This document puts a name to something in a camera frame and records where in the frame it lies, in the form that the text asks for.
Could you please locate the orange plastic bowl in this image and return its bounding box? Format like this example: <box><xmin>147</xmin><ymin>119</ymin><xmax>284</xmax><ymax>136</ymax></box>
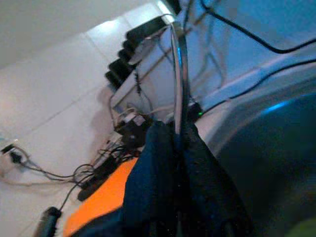
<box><xmin>63</xmin><ymin>157</ymin><xmax>140</xmax><ymax>237</ymax></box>

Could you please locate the green plate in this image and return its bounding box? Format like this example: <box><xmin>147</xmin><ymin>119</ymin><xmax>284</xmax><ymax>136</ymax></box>
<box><xmin>283</xmin><ymin>217</ymin><xmax>316</xmax><ymax>237</ymax></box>

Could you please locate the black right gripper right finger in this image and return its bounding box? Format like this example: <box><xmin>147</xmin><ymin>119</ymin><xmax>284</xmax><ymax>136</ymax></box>
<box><xmin>177</xmin><ymin>123</ymin><xmax>254</xmax><ymax>237</ymax></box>

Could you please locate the stainless steel sink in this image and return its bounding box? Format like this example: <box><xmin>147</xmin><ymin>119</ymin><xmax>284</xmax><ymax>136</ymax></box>
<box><xmin>197</xmin><ymin>71</ymin><xmax>316</xmax><ymax>237</ymax></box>

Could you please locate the black power adapter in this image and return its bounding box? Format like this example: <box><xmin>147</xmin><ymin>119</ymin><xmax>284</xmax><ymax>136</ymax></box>
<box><xmin>186</xmin><ymin>100</ymin><xmax>203</xmax><ymax>122</ymax></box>

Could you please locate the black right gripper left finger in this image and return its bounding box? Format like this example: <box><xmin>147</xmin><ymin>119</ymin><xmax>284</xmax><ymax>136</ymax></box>
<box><xmin>118</xmin><ymin>120</ymin><xmax>183</xmax><ymax>237</ymax></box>

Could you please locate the black charger block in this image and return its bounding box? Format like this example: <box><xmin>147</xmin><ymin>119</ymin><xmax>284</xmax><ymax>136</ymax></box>
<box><xmin>114</xmin><ymin>113</ymin><xmax>154</xmax><ymax>150</ymax></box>

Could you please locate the gold metal spoon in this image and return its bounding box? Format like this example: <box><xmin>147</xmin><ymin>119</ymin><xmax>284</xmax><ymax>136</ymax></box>
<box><xmin>169</xmin><ymin>21</ymin><xmax>191</xmax><ymax>151</ymax></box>

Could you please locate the black plug row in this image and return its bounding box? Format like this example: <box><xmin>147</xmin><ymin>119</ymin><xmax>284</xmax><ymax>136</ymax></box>
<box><xmin>104</xmin><ymin>16</ymin><xmax>175</xmax><ymax>89</ymax></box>

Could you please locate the black power strip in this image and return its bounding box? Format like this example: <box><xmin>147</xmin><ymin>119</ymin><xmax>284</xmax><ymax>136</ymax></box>
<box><xmin>77</xmin><ymin>158</ymin><xmax>119</xmax><ymax>202</ymax></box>

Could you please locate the black power cable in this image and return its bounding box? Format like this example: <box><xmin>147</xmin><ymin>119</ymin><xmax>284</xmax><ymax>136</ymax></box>
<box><xmin>199</xmin><ymin>0</ymin><xmax>316</xmax><ymax>54</ymax></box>
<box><xmin>201</xmin><ymin>58</ymin><xmax>316</xmax><ymax>114</ymax></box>

